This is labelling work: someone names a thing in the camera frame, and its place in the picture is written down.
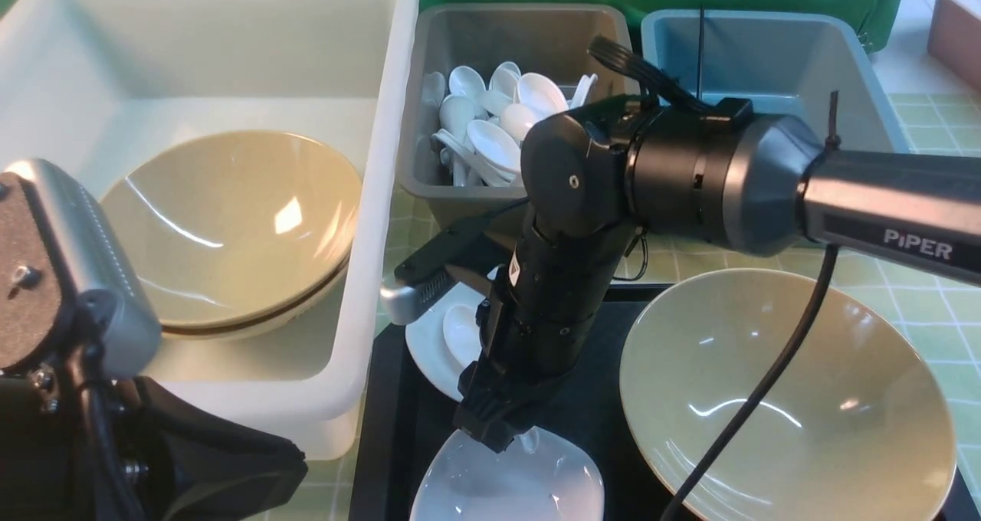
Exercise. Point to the blue plastic bin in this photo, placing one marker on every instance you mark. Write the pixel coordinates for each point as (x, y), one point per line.
(787, 64)

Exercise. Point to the black serving tray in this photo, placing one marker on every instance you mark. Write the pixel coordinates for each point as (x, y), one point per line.
(407, 419)

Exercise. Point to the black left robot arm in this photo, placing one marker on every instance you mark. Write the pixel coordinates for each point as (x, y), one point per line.
(180, 462)

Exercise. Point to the grey plastic bin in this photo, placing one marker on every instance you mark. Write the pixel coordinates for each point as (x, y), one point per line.
(548, 39)

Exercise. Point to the tan noodle bowl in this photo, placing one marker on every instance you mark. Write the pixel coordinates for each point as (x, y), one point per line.
(267, 322)
(230, 232)
(855, 429)

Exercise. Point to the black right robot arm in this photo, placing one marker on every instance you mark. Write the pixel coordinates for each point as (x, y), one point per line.
(600, 174)

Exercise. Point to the tan noodle bowl in bin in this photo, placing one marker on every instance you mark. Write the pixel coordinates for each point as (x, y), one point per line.
(230, 232)

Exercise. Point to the white spoon in pile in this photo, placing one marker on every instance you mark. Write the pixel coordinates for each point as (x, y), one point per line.
(541, 94)

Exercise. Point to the white square dish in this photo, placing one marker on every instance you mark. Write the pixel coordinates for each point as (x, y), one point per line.
(540, 476)
(426, 344)

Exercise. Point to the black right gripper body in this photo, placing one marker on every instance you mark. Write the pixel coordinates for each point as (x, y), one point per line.
(533, 325)

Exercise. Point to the white spoon front of pile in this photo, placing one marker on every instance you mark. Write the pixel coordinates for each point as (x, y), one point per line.
(496, 148)

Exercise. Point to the pink plastic bin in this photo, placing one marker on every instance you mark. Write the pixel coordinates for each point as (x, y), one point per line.
(954, 38)

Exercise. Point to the black chopstick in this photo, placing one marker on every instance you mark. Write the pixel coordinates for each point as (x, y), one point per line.
(702, 15)

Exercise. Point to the large white plastic bin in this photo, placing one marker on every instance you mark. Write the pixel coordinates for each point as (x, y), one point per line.
(100, 86)

